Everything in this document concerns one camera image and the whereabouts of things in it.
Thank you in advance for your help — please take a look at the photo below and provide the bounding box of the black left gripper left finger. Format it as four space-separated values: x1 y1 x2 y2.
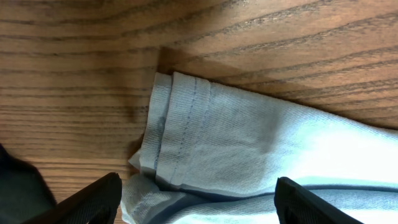
24 172 122 224

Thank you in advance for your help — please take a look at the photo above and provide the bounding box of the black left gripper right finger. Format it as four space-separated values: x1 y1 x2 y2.
274 177 361 224

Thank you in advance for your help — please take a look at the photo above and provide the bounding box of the light blue t-shirt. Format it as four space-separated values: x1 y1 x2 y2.
121 73 397 223

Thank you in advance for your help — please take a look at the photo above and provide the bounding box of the black folded garment with logo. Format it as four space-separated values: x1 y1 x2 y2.
1 147 57 224

